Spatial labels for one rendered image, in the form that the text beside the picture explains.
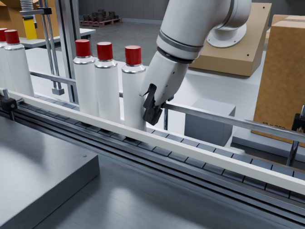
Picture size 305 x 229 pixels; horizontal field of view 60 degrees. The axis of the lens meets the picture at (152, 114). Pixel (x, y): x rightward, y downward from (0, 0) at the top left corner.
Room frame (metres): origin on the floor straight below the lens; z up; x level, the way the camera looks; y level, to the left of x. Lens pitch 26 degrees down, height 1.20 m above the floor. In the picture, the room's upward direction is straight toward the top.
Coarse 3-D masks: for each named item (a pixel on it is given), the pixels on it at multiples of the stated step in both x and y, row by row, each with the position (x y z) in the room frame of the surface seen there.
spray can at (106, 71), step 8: (104, 48) 0.56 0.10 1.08; (104, 56) 0.56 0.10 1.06; (112, 56) 0.58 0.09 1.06; (96, 64) 0.57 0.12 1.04; (104, 64) 0.56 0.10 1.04; (112, 64) 0.56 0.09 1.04; (96, 72) 0.56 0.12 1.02; (104, 72) 0.55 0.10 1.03; (112, 72) 0.56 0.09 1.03; (96, 80) 0.57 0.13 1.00; (104, 80) 0.55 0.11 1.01; (112, 80) 0.56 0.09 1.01; (104, 88) 0.56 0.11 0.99; (112, 88) 0.56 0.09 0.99; (104, 96) 0.56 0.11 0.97; (112, 96) 0.56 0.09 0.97; (104, 104) 0.56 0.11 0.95; (112, 104) 0.56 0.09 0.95; (104, 112) 0.56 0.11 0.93; (112, 112) 0.56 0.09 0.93; (112, 120) 0.56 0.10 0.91; (120, 120) 0.58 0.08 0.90
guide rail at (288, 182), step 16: (16, 96) 0.71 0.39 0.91; (64, 112) 0.60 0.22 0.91; (80, 112) 0.59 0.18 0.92; (112, 128) 0.52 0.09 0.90; (128, 128) 0.51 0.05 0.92; (160, 144) 0.46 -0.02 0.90; (176, 144) 0.44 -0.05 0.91; (208, 160) 0.41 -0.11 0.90; (224, 160) 0.39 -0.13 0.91; (256, 176) 0.36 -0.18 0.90; (272, 176) 0.35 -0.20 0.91; (288, 176) 0.34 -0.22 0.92; (304, 192) 0.32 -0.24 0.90
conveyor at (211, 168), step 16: (0, 96) 0.77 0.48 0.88; (48, 112) 0.66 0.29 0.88; (96, 128) 0.57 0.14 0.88; (144, 144) 0.49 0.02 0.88; (192, 144) 0.49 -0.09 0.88; (192, 160) 0.44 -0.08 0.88; (240, 160) 0.44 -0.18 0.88; (256, 160) 0.44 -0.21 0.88; (224, 176) 0.39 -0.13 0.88; (240, 176) 0.39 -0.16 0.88; (304, 176) 0.39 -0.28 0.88; (272, 192) 0.35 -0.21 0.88; (288, 192) 0.35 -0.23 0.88
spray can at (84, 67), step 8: (80, 40) 0.61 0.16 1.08; (88, 40) 0.61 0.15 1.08; (80, 48) 0.60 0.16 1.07; (88, 48) 0.60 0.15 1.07; (80, 56) 0.60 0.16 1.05; (88, 56) 0.60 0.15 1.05; (80, 64) 0.59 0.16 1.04; (88, 64) 0.59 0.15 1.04; (80, 72) 0.59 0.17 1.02; (88, 72) 0.59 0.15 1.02; (80, 80) 0.59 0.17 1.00; (88, 80) 0.59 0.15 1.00; (80, 88) 0.59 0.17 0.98; (88, 88) 0.59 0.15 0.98; (96, 88) 0.60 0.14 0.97; (80, 96) 0.59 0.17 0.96; (88, 96) 0.59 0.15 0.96; (96, 96) 0.60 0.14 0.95; (80, 104) 0.59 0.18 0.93; (88, 104) 0.59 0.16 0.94; (96, 104) 0.60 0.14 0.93; (88, 112) 0.59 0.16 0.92; (96, 112) 0.60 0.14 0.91
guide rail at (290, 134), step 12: (36, 72) 0.77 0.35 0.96; (72, 84) 0.69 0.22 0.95; (120, 96) 0.60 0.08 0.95; (168, 108) 0.53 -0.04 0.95; (180, 108) 0.52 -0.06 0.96; (192, 108) 0.51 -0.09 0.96; (216, 120) 0.48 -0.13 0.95; (228, 120) 0.46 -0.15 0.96; (240, 120) 0.45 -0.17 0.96; (264, 132) 0.43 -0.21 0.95; (276, 132) 0.42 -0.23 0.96; (288, 132) 0.41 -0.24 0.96; (300, 132) 0.41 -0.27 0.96
